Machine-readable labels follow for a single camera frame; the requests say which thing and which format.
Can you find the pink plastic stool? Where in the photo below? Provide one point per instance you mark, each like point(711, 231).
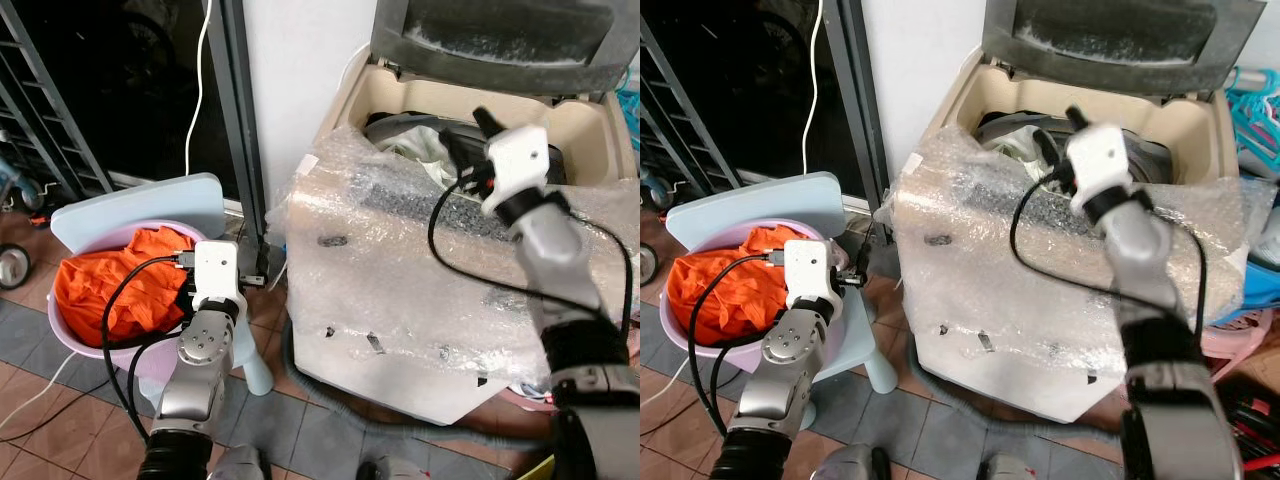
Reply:
point(1235, 340)

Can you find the black and white wheel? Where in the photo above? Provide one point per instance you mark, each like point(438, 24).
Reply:
point(12, 268)
point(647, 265)

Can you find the grey right robot foot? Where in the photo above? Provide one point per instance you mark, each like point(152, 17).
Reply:
point(395, 470)
point(1012, 469)

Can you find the grey left robot foot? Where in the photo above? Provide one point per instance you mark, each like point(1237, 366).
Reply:
point(240, 465)
point(852, 465)

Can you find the orange garment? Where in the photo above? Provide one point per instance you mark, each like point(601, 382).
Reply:
point(110, 280)
point(720, 285)

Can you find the blue toy tricycle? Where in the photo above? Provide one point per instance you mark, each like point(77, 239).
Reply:
point(655, 190)
point(18, 185)

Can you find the blue plastic basin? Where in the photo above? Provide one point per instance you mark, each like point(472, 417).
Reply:
point(1250, 285)

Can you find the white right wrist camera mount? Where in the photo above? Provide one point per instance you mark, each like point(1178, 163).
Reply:
point(518, 165)
point(1098, 160)

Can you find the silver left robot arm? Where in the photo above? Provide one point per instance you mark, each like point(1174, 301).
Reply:
point(200, 370)
point(780, 375)

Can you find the pink plastic laundry basin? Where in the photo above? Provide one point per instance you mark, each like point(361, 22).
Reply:
point(150, 362)
point(745, 358)

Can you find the red and black toolbox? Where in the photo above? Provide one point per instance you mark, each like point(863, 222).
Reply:
point(1250, 420)

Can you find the dark metal rack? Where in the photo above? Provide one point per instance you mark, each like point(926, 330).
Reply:
point(690, 110)
point(50, 90)

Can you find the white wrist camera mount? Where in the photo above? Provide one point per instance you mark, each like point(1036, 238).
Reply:
point(217, 270)
point(1098, 160)
point(808, 268)
point(518, 165)

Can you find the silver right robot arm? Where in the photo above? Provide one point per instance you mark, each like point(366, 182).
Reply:
point(1145, 270)
point(565, 270)

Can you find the grey robot foot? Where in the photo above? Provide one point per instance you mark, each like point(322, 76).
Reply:
point(240, 465)
point(1012, 469)
point(395, 470)
point(852, 465)

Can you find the beige top-load washing machine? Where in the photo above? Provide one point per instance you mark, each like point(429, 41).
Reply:
point(400, 385)
point(1010, 385)

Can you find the light blue plastic chair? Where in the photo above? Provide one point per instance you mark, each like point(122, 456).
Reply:
point(130, 200)
point(745, 200)

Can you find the cream white garment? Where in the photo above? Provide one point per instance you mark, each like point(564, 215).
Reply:
point(420, 148)
point(1022, 145)

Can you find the clear bubble wrap sheet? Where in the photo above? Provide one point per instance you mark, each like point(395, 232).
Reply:
point(370, 260)
point(960, 260)

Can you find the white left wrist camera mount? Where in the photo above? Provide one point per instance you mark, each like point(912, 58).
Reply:
point(217, 270)
point(808, 268)

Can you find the dark metal door frame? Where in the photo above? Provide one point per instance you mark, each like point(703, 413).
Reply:
point(235, 120)
point(858, 110)

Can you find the grey washer lid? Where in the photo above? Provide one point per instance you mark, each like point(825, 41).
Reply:
point(1110, 55)
point(500, 55)

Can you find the grey garment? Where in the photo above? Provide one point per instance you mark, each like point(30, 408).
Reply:
point(1005, 122)
point(395, 125)

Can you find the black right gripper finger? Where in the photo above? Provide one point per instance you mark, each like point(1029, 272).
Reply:
point(1075, 118)
point(452, 148)
point(1046, 145)
point(487, 122)

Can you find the yellow plastic dustpan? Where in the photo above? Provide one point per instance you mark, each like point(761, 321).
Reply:
point(540, 470)

